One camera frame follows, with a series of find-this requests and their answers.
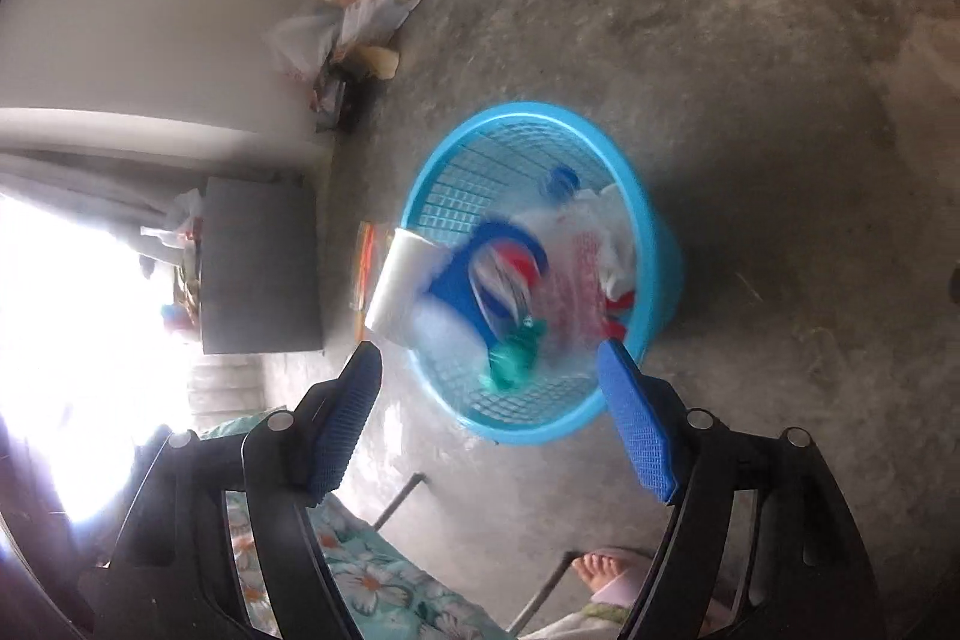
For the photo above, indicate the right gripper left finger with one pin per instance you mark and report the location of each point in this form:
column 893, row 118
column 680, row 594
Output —
column 335, row 412

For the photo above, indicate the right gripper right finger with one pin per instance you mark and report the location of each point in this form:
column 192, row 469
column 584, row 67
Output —
column 648, row 415

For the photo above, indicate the white paper cup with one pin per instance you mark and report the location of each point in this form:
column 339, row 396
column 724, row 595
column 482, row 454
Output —
column 411, row 263

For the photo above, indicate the Pepsi plastic bottle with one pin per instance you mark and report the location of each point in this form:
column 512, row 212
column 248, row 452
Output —
column 532, row 255

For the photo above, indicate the red snack bag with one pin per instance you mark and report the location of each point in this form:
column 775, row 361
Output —
column 617, row 259

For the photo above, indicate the dark grey cabinet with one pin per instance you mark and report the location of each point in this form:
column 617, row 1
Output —
column 259, row 269

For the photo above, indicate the bare foot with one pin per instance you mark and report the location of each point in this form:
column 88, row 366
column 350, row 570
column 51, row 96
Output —
column 611, row 575

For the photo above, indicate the floral teal quilt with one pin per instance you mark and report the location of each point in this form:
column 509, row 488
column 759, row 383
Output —
column 385, row 594

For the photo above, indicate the blue plastic basket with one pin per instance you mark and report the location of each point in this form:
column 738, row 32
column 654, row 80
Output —
column 501, row 151

